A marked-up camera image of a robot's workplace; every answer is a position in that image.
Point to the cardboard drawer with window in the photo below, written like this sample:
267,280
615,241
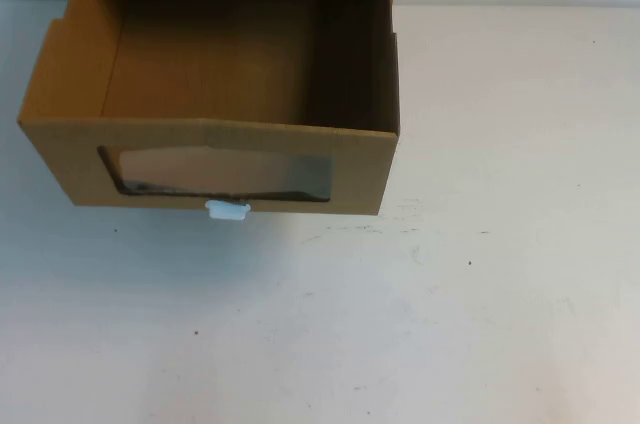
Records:
75,159

